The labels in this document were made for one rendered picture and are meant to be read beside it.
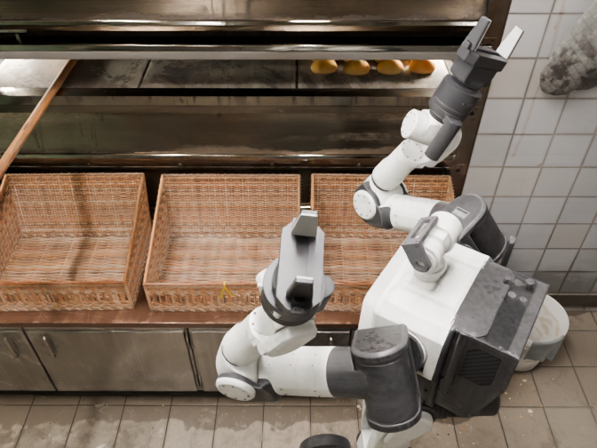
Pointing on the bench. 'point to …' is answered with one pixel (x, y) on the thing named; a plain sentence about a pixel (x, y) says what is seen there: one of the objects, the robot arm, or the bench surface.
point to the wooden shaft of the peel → (35, 117)
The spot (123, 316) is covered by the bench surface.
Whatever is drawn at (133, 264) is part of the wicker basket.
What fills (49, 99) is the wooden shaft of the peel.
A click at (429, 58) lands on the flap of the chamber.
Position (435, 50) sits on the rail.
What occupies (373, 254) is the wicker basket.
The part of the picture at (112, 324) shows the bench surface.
